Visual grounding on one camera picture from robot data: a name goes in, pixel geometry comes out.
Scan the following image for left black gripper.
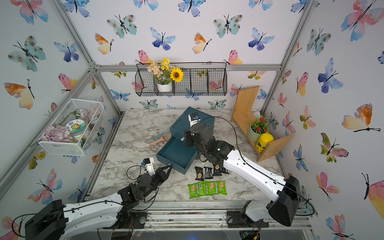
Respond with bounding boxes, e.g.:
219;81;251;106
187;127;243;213
139;165;172;201

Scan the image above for teal drawer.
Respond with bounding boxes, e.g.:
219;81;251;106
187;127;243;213
156;137;198;175

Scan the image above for green cookie packet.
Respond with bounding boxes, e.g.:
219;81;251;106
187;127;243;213
206;182;218;196
188;184;199;199
197;182;208;197
216;181;227;196

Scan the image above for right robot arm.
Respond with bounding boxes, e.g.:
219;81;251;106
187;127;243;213
185;121;301;227

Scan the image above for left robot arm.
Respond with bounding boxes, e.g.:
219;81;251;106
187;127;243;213
25;165;173;240

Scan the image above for small wooden dustpan brush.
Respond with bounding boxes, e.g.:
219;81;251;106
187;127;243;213
150;130;172;146

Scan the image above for wooden zigzag shelf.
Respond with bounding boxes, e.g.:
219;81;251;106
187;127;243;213
231;86;293;162

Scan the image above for green pot red flowers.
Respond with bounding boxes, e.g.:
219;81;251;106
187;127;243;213
247;117;269;142

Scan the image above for yellow canister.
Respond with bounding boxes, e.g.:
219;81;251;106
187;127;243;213
255;133;274;153

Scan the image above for white flower pot with sunflower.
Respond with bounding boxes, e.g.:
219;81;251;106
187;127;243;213
147;58;185;93

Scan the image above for round green tin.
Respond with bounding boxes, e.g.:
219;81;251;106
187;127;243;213
66;119;86;135

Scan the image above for pink artificial flowers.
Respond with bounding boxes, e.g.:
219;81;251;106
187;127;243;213
40;125;73;143

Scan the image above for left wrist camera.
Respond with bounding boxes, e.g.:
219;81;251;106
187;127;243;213
142;157;155;176

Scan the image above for black wire wall basket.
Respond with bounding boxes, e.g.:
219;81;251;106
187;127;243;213
133;63;228;98

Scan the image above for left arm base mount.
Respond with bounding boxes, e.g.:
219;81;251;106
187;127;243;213
112;211;148;230

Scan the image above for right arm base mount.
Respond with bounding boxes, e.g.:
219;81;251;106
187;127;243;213
226;210;269;228

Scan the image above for white mesh wall basket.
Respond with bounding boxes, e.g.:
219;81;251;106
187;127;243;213
38;99;106;157

